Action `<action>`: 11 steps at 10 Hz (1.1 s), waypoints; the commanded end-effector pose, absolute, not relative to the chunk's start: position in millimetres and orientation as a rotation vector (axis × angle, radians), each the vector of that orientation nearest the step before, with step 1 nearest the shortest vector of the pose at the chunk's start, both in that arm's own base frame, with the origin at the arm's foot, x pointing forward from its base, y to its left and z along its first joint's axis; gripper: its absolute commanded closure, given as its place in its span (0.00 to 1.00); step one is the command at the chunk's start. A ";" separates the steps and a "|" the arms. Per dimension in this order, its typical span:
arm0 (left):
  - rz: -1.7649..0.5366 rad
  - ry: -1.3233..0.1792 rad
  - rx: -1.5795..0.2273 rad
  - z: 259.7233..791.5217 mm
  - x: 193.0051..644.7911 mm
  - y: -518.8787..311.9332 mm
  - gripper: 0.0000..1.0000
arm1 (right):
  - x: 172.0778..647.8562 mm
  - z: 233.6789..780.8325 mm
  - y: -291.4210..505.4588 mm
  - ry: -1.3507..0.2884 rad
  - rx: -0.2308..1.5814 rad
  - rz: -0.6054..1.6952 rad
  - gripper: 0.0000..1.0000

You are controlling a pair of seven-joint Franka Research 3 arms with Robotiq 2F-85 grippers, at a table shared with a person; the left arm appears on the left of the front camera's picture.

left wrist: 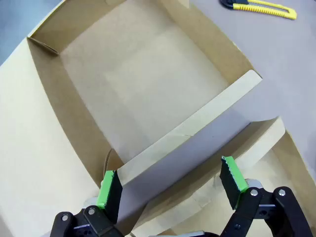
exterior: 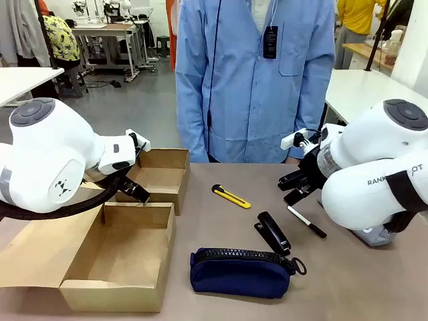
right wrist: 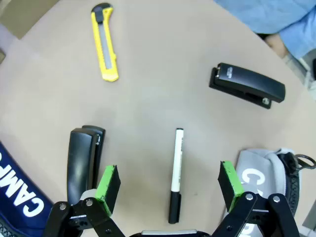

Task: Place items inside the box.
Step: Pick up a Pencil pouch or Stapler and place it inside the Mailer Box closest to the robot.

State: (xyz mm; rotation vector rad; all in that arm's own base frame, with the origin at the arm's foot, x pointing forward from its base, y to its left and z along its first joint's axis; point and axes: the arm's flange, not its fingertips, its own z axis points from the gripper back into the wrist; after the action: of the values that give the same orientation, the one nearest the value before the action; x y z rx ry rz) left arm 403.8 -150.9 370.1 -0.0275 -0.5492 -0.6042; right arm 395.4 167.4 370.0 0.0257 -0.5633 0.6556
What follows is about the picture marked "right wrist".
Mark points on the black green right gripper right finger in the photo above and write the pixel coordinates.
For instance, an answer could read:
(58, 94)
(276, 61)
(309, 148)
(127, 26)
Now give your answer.
(233, 182)

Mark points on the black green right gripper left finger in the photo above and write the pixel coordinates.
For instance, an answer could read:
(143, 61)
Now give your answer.
(106, 187)

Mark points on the grey pencil case white print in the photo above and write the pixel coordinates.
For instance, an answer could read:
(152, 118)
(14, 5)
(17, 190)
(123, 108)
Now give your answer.
(261, 168)

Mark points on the black stapler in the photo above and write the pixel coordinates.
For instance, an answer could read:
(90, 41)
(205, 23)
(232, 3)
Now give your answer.
(79, 160)
(247, 81)

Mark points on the white marker black cap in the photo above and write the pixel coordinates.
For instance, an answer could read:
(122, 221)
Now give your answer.
(177, 158)

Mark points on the navy pencil case white print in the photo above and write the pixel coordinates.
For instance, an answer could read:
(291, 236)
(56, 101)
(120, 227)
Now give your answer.
(17, 187)

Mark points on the yellow utility knife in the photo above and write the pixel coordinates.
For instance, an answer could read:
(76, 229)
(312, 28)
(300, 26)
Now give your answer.
(105, 44)

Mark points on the cardboard box with lid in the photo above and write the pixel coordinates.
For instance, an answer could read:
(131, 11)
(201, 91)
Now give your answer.
(22, 12)

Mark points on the person's left forearm blue sleeve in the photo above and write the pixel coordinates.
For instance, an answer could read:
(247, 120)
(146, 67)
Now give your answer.
(301, 32)

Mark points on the person's left hand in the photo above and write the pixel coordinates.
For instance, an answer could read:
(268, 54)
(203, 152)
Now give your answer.
(277, 44)

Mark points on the person in blue shirt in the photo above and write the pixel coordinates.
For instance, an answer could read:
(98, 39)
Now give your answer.
(259, 12)

